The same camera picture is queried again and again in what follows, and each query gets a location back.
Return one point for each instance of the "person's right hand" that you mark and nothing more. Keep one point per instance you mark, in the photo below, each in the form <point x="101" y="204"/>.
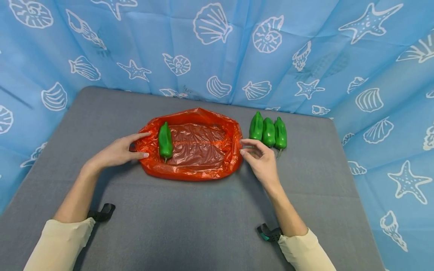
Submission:
<point x="262" y="165"/>

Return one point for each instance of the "person's left hand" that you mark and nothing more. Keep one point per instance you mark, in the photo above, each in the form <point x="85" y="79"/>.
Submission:
<point x="115" y="153"/>

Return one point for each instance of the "person's right index finger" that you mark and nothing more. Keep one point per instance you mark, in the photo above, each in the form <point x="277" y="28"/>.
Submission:
<point x="251" y="142"/>

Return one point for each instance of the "person's right thumb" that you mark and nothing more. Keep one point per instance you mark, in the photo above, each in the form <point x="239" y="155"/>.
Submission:
<point x="247" y="151"/>

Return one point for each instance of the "person's left thumb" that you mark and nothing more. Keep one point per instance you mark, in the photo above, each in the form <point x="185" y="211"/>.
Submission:
<point x="139" y="154"/>

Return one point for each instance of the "person's left index finger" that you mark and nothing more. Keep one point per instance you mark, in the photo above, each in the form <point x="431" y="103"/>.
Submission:
<point x="139" y="136"/>

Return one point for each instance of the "red plastic bag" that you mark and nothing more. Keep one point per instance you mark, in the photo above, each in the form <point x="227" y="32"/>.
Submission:
<point x="200" y="150"/>

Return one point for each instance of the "person's right forearm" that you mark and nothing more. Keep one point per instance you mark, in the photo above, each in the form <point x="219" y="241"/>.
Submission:
<point x="293" y="226"/>

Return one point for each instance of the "person's left forearm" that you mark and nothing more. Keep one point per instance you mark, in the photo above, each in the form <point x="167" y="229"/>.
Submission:
<point x="74" y="203"/>

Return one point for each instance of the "green pepper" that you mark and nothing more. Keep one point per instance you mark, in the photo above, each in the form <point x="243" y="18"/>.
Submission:
<point x="165" y="141"/>
<point x="256" y="127"/>
<point x="280" y="134"/>
<point x="269" y="132"/>

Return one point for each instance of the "black wrist band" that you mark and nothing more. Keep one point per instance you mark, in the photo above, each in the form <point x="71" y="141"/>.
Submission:
<point x="269" y="232"/>
<point x="103" y="213"/>

